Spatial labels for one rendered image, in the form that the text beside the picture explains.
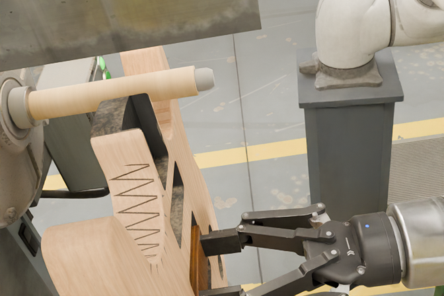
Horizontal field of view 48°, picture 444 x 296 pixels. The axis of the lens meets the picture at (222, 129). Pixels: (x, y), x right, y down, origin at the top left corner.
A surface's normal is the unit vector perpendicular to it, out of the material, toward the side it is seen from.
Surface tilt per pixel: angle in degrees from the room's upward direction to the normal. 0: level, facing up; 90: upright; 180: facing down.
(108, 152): 82
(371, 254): 41
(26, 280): 90
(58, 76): 0
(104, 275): 75
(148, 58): 62
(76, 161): 90
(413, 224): 11
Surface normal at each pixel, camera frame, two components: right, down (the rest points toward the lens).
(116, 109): -0.21, -0.81
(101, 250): -0.04, 0.31
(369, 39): 0.04, 0.65
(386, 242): -0.14, -0.38
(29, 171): 1.00, -0.03
